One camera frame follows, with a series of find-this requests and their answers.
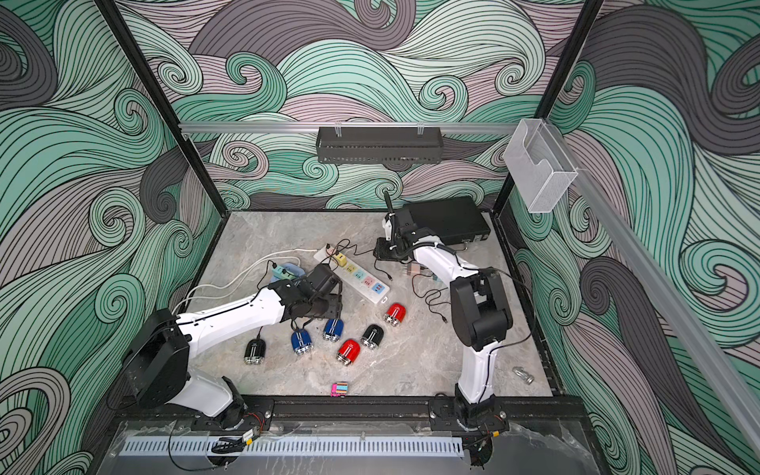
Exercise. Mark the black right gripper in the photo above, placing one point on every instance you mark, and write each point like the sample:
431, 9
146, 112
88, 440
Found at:
380, 244

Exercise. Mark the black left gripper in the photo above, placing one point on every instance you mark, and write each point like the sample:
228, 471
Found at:
334, 307

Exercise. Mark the pink USB charger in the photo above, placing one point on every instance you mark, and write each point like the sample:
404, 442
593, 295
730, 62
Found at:
414, 268

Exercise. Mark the yellow USB charger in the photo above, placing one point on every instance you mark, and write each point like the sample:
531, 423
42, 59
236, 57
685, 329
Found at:
340, 259

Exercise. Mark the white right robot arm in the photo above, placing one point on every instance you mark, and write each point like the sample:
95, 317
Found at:
480, 314

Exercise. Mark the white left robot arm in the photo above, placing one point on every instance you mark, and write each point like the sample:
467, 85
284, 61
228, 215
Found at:
158, 368

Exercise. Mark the red shaver front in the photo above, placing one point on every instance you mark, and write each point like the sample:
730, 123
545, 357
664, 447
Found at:
348, 352

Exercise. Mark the black shaver right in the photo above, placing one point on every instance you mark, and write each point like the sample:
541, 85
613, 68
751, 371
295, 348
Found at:
372, 336

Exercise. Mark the blue round power socket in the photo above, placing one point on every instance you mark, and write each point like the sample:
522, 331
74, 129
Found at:
293, 267

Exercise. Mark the green charger on blue socket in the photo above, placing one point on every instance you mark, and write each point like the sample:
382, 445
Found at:
282, 273

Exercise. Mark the white long power strip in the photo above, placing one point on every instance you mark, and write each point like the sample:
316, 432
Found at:
368, 285

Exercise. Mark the black briefcase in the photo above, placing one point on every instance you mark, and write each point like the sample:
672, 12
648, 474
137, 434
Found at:
455, 221

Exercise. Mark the pink striped small box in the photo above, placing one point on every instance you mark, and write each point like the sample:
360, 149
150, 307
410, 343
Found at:
339, 389

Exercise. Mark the black wall shelf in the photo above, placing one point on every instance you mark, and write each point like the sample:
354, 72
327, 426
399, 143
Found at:
379, 145

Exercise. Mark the clear acrylic wall holder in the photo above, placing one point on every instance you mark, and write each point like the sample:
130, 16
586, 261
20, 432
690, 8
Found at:
539, 162

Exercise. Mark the white slotted cable duct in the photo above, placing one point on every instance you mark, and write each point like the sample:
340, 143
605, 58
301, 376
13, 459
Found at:
309, 445

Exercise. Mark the black front mounting rail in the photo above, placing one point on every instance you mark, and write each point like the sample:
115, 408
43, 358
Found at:
437, 413

